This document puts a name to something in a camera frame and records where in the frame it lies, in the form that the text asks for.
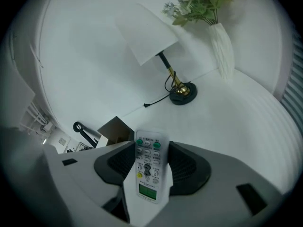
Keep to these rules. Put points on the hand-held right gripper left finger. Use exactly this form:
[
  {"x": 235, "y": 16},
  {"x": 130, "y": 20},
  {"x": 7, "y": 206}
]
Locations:
[{"x": 80, "y": 188}]

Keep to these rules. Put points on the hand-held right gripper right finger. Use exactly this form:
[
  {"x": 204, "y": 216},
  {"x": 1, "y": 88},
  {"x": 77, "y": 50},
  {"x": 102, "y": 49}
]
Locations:
[{"x": 220, "y": 178}]

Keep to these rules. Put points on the beige box container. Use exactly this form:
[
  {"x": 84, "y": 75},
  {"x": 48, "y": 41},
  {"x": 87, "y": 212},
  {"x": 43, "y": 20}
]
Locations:
[{"x": 116, "y": 129}]

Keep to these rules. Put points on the white remote control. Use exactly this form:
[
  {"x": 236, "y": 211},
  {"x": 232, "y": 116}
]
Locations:
[{"x": 147, "y": 155}]

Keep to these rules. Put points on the white metal rack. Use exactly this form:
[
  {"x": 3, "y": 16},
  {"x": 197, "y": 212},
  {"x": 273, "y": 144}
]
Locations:
[{"x": 35, "y": 119}]

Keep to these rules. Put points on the grey window blind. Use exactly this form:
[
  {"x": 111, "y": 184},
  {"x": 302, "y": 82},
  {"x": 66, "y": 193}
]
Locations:
[{"x": 294, "y": 84}]

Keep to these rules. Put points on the white ribbed vase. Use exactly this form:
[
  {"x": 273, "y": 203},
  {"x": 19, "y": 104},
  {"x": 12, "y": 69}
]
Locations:
[{"x": 222, "y": 51}]

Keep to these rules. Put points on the white shade table lamp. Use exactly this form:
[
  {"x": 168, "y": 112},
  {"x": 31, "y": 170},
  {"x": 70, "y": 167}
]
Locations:
[{"x": 148, "y": 34}]

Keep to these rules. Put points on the artificial flower bouquet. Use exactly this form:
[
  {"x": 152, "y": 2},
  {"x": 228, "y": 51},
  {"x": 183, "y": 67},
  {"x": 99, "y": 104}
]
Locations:
[{"x": 203, "y": 1}]

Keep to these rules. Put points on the white wall socket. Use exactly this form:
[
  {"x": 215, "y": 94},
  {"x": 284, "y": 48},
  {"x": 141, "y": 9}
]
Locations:
[{"x": 63, "y": 141}]

